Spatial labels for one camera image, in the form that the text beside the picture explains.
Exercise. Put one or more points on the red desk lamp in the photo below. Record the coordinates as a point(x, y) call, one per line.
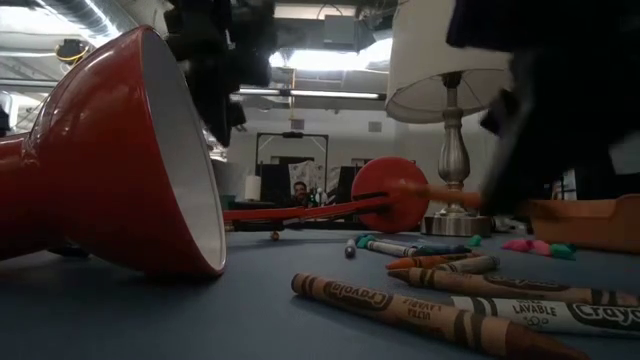
point(100, 175)

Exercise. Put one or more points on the person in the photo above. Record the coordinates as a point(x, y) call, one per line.
point(300, 190)

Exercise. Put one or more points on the pink crayon stub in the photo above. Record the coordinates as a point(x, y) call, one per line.
point(517, 245)
point(541, 248)

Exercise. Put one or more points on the orange cardboard tray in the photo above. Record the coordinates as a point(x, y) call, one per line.
point(585, 225)

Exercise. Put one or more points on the green crayon stub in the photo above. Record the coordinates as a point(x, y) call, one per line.
point(561, 252)
point(474, 241)

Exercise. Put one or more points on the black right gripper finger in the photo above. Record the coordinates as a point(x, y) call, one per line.
point(510, 175)

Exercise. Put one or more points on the long ceiling light fixture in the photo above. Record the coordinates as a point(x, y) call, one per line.
point(330, 94)

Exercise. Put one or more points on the yellow black hanging reel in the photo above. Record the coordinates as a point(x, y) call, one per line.
point(71, 51)

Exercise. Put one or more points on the black metal frame stand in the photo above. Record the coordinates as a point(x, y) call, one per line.
point(292, 134)

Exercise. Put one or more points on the teal crayon stub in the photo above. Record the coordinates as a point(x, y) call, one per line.
point(361, 237)
point(369, 243)

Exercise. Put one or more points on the patterned white sheet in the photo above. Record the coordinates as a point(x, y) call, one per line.
point(310, 172)

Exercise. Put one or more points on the white crayon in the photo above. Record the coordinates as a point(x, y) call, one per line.
point(550, 312)

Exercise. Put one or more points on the grey tan crayon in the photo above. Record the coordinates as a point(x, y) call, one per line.
point(475, 264)

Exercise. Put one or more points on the black chair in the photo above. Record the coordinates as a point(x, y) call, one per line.
point(272, 182)
point(348, 182)

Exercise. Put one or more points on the brown crayon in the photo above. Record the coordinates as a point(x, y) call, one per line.
point(500, 285)
point(400, 307)

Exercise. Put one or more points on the white spray bottle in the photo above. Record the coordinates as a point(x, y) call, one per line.
point(320, 196)

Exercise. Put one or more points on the grey ceiling unit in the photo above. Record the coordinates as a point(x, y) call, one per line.
point(340, 30)

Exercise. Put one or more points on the grey wall vent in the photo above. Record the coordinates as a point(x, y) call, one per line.
point(297, 124)
point(375, 126)

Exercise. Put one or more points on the white shade silver table lamp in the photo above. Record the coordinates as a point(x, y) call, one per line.
point(425, 60)

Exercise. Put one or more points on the white paper roll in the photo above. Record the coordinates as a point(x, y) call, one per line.
point(253, 187)

